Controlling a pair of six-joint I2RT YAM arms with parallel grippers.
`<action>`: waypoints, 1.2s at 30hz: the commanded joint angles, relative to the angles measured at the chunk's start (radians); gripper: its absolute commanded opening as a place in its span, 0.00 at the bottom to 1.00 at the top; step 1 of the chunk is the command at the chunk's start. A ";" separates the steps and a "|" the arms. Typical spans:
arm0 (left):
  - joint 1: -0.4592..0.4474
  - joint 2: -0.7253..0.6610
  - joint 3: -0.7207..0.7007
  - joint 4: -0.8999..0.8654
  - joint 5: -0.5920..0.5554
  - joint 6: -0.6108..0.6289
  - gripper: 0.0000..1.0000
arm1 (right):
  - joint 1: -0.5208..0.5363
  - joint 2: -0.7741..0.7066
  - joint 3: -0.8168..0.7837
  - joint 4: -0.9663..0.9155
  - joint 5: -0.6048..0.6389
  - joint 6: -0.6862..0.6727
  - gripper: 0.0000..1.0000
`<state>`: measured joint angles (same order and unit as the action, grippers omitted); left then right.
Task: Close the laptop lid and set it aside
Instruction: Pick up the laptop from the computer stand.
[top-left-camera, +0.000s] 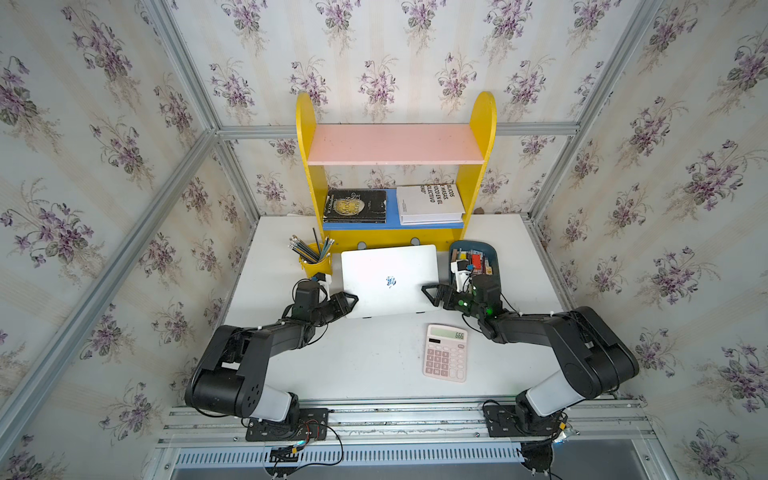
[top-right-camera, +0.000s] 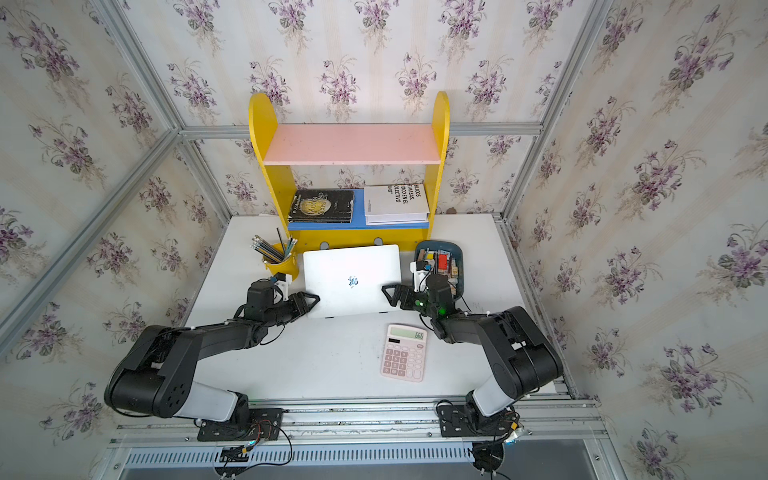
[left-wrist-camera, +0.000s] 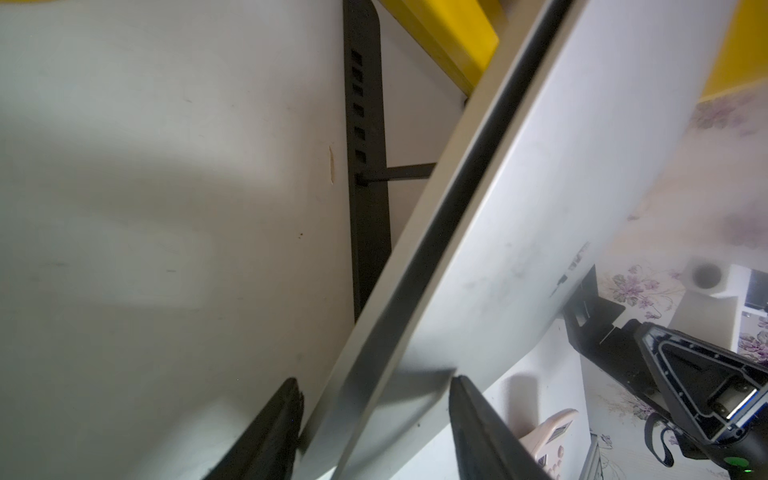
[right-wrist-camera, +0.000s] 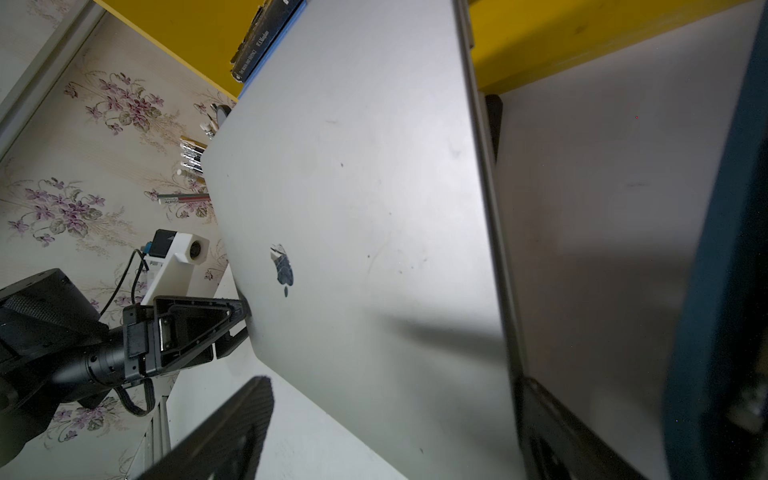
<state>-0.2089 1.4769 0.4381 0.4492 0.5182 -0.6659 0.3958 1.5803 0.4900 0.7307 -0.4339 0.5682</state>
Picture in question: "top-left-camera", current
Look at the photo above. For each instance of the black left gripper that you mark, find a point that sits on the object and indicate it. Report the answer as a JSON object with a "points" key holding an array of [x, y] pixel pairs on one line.
{"points": [[341, 304]]}

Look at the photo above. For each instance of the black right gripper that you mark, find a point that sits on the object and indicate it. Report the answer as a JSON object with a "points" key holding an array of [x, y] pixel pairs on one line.
{"points": [[447, 290]]}

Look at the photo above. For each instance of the silver laptop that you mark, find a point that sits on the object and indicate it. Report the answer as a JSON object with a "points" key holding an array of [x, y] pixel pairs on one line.
{"points": [[389, 280]]}

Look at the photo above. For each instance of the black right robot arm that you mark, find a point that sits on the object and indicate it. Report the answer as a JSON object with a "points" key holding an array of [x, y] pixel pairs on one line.
{"points": [[592, 359]]}

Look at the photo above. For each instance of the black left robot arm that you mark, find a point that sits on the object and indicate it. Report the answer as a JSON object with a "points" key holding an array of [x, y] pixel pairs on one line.
{"points": [[230, 378]]}

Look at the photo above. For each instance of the yellow pencil cup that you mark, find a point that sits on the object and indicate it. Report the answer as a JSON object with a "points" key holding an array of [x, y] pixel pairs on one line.
{"points": [[324, 267]]}

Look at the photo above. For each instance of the blue tray of small items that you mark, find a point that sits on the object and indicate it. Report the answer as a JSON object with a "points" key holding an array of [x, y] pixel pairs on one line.
{"points": [[483, 256]]}

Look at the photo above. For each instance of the pink calculator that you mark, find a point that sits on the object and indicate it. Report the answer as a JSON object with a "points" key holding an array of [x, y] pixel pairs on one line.
{"points": [[445, 353]]}

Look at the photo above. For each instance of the white book black lettering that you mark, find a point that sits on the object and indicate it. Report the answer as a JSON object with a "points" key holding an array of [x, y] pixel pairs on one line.
{"points": [[429, 204]]}

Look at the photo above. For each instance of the black book gold emblem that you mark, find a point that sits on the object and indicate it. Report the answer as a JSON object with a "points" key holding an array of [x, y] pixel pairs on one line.
{"points": [[355, 206]]}

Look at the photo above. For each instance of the yellow pink blue shelf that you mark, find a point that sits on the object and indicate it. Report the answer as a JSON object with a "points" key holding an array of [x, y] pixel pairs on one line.
{"points": [[466, 146]]}

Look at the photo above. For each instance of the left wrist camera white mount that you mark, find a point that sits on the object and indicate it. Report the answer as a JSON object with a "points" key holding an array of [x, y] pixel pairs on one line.
{"points": [[323, 279]]}

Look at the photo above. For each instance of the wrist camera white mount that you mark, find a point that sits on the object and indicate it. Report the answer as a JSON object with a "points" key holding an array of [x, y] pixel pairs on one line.
{"points": [[462, 271], [323, 279]]}

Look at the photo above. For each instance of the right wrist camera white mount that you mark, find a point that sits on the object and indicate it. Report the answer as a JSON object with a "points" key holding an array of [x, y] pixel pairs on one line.
{"points": [[462, 271]]}

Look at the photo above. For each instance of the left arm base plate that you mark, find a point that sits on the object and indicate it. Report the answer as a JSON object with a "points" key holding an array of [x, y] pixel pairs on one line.
{"points": [[302, 424]]}

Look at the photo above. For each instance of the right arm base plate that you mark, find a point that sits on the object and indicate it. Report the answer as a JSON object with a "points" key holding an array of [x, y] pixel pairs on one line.
{"points": [[520, 420]]}

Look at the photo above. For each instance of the aluminium mounting rail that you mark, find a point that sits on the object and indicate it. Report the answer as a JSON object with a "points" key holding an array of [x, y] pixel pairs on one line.
{"points": [[444, 438]]}

